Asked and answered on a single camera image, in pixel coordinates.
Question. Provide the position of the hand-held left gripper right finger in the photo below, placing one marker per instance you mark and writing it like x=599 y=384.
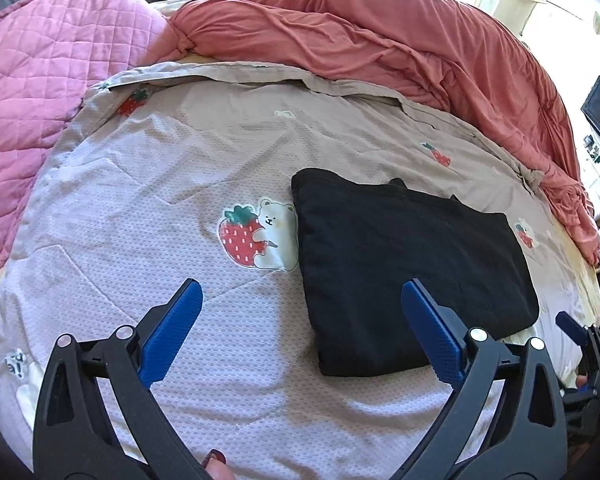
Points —
x=432 y=330

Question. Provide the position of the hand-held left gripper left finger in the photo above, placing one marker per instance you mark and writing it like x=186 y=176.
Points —
x=172 y=330

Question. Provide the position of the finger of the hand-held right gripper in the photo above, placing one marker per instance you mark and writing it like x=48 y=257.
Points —
x=570 y=326

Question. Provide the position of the black sweater with orange patches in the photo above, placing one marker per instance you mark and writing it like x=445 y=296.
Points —
x=405 y=260

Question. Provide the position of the person's left hand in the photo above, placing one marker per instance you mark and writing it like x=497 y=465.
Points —
x=219 y=467

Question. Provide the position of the white cabinet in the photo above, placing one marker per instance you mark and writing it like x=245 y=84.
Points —
x=597 y=180

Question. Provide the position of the beige strawberry printed blanket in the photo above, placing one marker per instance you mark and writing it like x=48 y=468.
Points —
x=155 y=160

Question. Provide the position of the salmon red duvet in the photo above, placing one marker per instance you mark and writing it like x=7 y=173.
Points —
x=380 y=35

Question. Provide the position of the pink quilted blanket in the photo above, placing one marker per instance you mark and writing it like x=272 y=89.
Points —
x=40 y=60

